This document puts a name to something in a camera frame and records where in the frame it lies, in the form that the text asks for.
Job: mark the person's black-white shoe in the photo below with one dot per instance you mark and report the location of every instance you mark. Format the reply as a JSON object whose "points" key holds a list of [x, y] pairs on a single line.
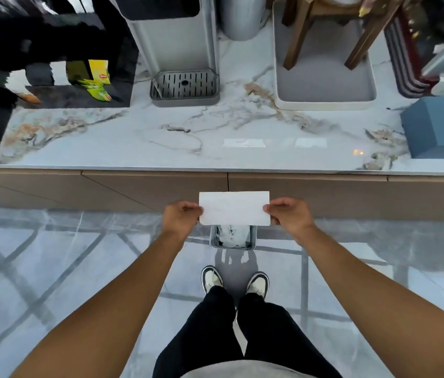
{"points": [[258, 284], [211, 277]]}

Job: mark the person's right thumb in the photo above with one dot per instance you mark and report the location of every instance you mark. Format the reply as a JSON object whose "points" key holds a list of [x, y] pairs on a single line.
{"points": [[272, 209]]}

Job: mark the grey water dispenser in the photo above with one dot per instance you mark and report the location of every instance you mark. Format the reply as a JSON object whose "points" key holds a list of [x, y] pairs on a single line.
{"points": [[174, 39]]}

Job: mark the person's left hand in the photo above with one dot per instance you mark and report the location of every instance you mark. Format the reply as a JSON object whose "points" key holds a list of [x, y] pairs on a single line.
{"points": [[178, 221]]}

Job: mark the yellow tea box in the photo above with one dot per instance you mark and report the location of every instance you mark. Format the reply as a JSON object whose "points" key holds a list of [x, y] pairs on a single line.
{"points": [[100, 72]]}

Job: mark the blue tissue box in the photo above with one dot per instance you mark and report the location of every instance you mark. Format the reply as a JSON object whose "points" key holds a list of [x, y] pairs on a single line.
{"points": [[430, 129]]}

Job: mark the person's right black-white shoe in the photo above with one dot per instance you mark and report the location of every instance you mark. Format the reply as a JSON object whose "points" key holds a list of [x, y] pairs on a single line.
{"points": [[258, 284]]}

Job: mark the grey slotted drip tray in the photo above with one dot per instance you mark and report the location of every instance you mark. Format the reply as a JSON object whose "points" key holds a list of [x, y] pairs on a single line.
{"points": [[184, 88]]}

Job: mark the person's left black-white shoe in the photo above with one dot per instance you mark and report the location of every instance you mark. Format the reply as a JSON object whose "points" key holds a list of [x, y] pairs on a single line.
{"points": [[211, 277]]}

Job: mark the person's black trousers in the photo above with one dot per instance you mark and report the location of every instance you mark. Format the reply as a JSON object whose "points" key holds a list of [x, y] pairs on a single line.
{"points": [[214, 334]]}

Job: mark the white paper tissue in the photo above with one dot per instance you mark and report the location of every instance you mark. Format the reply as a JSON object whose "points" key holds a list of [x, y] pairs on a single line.
{"points": [[233, 208]]}

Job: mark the silver metal cylinder container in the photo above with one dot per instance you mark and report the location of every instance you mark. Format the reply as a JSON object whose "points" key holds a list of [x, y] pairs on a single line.
{"points": [[241, 15]]}

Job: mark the green tea packets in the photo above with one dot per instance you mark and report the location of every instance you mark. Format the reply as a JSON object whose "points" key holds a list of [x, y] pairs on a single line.
{"points": [[88, 84]]}

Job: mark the person's left thumb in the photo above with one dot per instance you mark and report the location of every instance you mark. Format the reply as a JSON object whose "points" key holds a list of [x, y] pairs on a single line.
{"points": [[193, 208]]}

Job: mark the beige cabinet front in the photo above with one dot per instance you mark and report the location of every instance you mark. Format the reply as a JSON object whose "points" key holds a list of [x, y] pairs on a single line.
{"points": [[324, 196]]}

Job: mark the person's right forearm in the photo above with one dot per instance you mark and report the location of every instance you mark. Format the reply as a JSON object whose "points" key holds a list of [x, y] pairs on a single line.
{"points": [[387, 310]]}

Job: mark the orange packet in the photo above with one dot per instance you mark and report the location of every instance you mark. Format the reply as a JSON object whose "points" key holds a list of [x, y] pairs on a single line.
{"points": [[29, 98]]}

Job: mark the white bin liner bag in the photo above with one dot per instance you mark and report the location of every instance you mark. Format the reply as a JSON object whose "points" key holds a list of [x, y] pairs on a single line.
{"points": [[233, 236]]}

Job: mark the person's right hand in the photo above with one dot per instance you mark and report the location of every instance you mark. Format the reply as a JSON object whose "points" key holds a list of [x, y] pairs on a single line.
{"points": [[291, 218]]}

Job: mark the person's left forearm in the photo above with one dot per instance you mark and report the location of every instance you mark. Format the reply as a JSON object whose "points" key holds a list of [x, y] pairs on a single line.
{"points": [[107, 310]]}

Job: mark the small grey trash bin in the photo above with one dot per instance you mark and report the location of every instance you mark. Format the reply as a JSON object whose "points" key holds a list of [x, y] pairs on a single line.
{"points": [[213, 236]]}

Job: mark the white rectangular tray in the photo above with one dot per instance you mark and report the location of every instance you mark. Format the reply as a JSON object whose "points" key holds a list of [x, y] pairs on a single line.
{"points": [[320, 82]]}

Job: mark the brown wooden stand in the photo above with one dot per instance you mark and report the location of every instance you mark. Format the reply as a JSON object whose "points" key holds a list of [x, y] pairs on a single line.
{"points": [[298, 35]]}

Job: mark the person's grey shirt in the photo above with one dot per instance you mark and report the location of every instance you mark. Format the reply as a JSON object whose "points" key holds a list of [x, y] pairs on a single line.
{"points": [[245, 370]]}

